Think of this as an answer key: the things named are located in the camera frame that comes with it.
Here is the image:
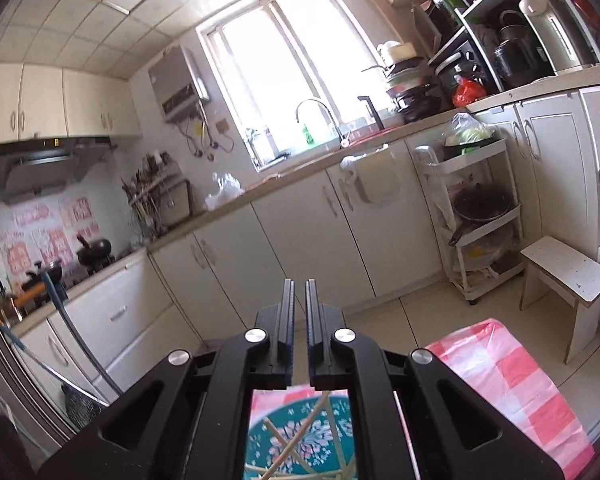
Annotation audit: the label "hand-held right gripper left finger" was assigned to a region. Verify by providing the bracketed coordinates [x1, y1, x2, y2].
[37, 279, 297, 480]

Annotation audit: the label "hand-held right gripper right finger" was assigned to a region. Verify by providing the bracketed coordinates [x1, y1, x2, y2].
[305, 279, 566, 480]

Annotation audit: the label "blue perforated plastic basket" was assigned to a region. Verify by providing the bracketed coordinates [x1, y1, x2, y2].
[244, 392, 361, 480]

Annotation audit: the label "bunch of bamboo chopsticks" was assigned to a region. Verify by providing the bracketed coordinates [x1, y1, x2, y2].
[245, 394, 353, 480]

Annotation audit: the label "white plastic bag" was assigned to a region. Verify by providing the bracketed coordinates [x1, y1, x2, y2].
[205, 172, 245, 212]

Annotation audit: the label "small white hanging bag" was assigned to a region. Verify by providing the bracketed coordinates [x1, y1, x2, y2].
[340, 152, 361, 186]

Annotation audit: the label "utensil rack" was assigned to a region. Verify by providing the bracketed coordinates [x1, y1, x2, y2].
[121, 152, 191, 251]

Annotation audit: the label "red white checked tablecloth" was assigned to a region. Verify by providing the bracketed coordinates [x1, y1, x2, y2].
[250, 317, 596, 480]

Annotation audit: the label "small black wok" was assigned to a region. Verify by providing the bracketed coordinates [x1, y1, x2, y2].
[76, 234, 115, 267]

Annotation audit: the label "chrome sink faucet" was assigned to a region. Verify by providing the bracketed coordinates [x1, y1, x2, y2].
[295, 98, 351, 150]

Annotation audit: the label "large black wok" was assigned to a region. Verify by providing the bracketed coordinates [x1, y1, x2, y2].
[452, 185, 513, 226]

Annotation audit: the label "dark mesh object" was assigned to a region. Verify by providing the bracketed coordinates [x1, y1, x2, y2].
[60, 385, 108, 428]

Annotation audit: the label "black faucet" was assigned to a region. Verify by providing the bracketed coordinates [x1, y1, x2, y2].
[357, 94, 386, 131]

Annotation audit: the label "white rolling cart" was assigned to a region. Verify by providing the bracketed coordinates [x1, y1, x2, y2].
[412, 137, 526, 306]

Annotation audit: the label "bag of green vegetables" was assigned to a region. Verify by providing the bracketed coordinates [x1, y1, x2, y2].
[442, 112, 498, 148]

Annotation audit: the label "stack of pots and pans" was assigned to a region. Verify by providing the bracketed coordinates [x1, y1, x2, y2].
[362, 40, 443, 123]

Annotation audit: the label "white wooden stool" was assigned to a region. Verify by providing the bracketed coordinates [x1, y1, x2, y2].
[519, 235, 600, 365]

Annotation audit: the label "kitchen window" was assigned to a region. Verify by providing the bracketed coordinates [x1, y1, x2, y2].
[197, 0, 396, 171]

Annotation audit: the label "metal kettle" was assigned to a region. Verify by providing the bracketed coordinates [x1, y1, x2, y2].
[0, 275, 28, 326]

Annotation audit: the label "red plastic bag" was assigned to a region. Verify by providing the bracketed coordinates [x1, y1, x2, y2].
[452, 77, 488, 108]

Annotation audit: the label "black kitchen appliance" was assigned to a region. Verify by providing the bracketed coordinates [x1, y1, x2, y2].
[432, 50, 491, 96]

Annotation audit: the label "cream corner base cabinets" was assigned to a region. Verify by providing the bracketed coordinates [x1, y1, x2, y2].
[467, 87, 600, 271]

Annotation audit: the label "grey range hood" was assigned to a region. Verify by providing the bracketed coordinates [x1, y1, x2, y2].
[0, 136, 118, 206]

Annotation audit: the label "cream upper cabinets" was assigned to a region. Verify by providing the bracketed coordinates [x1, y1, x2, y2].
[0, 62, 143, 148]

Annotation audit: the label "black lidded pot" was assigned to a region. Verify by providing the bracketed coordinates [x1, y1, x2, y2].
[492, 10, 551, 78]

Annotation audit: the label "white electric thermos pot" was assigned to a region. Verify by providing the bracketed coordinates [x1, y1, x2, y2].
[517, 0, 598, 75]

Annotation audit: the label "metal tube chair frame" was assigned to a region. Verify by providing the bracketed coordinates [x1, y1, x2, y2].
[0, 267, 126, 406]

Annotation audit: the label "red paper wall stickers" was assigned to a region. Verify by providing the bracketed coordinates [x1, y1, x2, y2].
[0, 197, 98, 276]

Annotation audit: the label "wall water heater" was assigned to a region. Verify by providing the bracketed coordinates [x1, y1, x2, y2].
[147, 44, 212, 123]

